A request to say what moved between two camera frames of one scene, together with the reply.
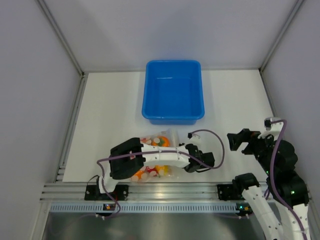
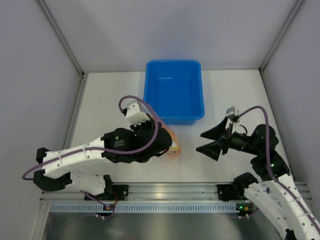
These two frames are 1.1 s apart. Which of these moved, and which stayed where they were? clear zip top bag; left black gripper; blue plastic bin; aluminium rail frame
Moved: clear zip top bag; left black gripper
Stayed: aluminium rail frame; blue plastic bin
